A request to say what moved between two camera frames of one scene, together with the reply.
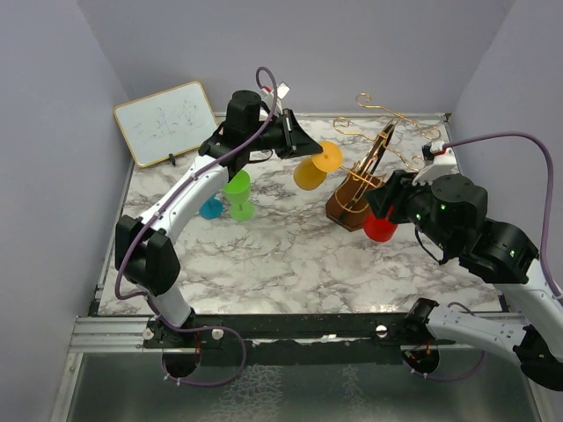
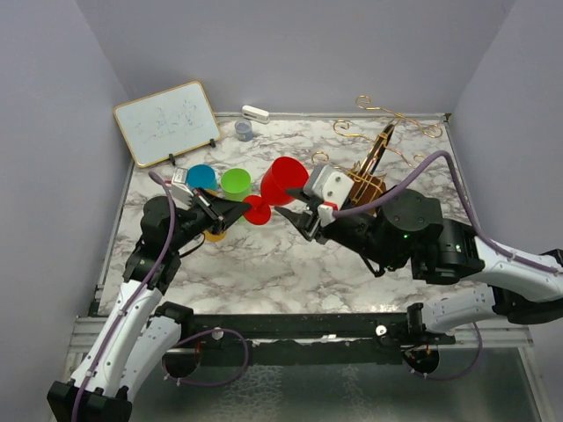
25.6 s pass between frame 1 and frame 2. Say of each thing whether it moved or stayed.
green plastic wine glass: stayed
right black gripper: moved
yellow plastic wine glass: moved
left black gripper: moved
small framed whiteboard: stayed
